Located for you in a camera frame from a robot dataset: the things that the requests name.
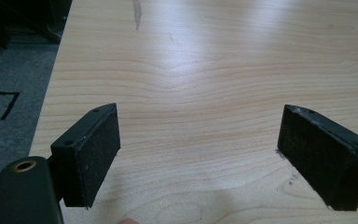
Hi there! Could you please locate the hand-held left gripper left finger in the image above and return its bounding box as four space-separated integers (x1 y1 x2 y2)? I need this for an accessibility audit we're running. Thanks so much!
49 103 121 209

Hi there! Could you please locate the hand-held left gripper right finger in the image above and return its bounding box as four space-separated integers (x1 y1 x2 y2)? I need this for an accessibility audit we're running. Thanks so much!
276 104 358 212

